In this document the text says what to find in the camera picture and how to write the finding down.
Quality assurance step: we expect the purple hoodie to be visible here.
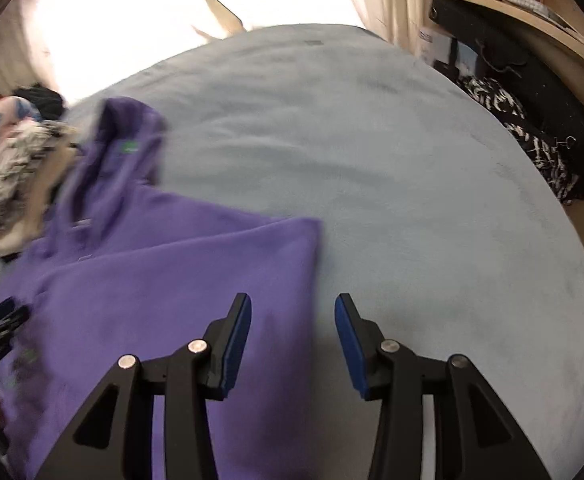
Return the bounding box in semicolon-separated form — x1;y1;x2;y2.
0;96;323;480

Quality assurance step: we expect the black and white patterned cloth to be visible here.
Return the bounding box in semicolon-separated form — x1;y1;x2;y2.
0;120;80;233

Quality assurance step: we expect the light blue fleece blanket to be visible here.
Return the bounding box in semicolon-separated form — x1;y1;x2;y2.
0;24;584;480

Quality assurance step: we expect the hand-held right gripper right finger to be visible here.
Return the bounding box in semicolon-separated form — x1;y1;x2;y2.
335;293;555;480

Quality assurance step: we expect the wooden shelf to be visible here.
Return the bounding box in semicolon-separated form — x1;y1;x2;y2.
429;0;584;86

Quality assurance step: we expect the cream curtain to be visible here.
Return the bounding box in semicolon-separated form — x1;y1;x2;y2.
192;0;437;56

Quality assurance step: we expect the cream cloth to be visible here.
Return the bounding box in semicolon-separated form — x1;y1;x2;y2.
0;145;80;256

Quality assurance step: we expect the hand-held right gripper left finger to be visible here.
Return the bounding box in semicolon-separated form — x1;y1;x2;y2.
34;292;253;480

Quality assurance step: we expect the white paper sheet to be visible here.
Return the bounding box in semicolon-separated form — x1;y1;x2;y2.
414;22;455;68

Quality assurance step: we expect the long black case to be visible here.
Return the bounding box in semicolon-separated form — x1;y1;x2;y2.
429;0;584;201

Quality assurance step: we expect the black cloth with white print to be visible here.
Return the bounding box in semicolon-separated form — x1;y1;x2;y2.
459;76;580;206

